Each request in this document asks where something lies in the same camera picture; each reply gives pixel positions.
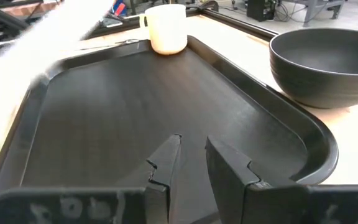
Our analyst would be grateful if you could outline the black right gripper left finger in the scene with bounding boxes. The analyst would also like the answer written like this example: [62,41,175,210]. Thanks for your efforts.
[144,133,183,224]

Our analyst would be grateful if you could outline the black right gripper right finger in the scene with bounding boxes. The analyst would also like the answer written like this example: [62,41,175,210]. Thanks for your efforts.
[204,134,261,224]

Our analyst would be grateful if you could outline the black round bowl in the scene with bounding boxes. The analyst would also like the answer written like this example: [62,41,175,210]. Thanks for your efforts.
[268,27,358,110]

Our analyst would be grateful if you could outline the black plastic serving tray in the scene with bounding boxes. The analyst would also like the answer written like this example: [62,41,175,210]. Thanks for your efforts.
[0,34,339,224]

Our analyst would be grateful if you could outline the red and blue object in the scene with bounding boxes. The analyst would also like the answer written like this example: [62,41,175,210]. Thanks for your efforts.
[110,0,129,16]

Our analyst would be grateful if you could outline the black computer box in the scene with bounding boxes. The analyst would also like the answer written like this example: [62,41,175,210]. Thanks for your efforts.
[246,0,277,22]

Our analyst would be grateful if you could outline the white blurry strip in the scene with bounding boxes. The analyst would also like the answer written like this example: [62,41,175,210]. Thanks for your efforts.
[0,0,116,91]

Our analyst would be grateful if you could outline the grey metal desk leg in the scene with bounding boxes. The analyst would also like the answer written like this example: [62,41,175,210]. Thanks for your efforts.
[303,0,346,27]

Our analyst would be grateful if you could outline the orange cup with handle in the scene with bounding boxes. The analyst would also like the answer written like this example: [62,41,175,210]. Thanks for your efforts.
[139,3,188,56]

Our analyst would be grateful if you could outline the black floor cables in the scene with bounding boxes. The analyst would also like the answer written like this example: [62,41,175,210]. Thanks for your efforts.
[273,2,306,22]

